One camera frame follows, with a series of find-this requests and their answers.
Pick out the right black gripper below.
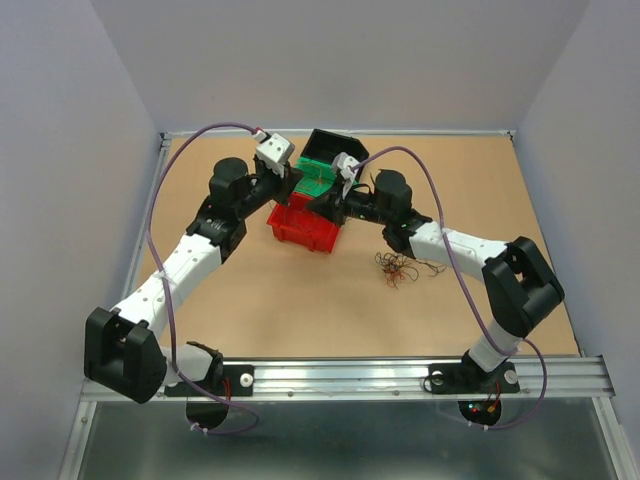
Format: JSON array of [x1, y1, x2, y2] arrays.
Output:
[[307, 177, 392, 226]]

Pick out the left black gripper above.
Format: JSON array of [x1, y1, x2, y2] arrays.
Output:
[[234, 151, 301, 219]]

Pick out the grey wire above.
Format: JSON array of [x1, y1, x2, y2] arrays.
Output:
[[287, 207, 324, 234]]

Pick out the green plastic bin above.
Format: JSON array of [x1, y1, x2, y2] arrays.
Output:
[[294, 157, 336, 198]]

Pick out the orange wire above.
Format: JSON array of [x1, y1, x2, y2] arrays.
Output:
[[299, 172, 334, 196]]

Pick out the red plastic bin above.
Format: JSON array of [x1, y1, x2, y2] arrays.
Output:
[[266, 192, 340, 254]]

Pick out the black plastic bin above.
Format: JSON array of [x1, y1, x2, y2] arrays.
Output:
[[300, 129, 369, 173]]

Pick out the wire bundle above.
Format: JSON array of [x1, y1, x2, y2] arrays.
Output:
[[374, 249, 446, 291]]

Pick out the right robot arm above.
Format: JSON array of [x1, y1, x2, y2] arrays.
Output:
[[307, 170, 565, 390]]

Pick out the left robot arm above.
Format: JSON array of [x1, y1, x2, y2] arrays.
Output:
[[84, 157, 303, 403]]

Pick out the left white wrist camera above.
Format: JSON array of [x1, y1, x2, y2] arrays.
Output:
[[253, 129, 295, 171]]

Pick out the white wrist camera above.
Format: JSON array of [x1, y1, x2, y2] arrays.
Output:
[[253, 129, 295, 171], [331, 152, 359, 199]]

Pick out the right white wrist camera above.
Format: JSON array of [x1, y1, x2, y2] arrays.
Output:
[[331, 152, 359, 199]]

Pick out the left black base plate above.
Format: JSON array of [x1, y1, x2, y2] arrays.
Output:
[[164, 364, 255, 398]]

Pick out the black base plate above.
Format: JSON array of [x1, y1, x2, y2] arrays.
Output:
[[422, 362, 520, 395], [164, 364, 255, 398]]

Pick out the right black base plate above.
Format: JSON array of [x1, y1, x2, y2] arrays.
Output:
[[422, 362, 520, 395]]

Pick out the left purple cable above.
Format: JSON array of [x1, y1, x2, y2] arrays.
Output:
[[145, 122, 271, 436]]

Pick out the purple cable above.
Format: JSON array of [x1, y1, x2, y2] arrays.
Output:
[[145, 122, 271, 436], [352, 145, 549, 434]]

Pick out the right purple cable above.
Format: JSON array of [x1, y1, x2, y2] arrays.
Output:
[[352, 145, 549, 434]]

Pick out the aluminium rail frame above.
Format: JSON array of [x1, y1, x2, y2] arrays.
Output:
[[58, 129, 640, 480]]

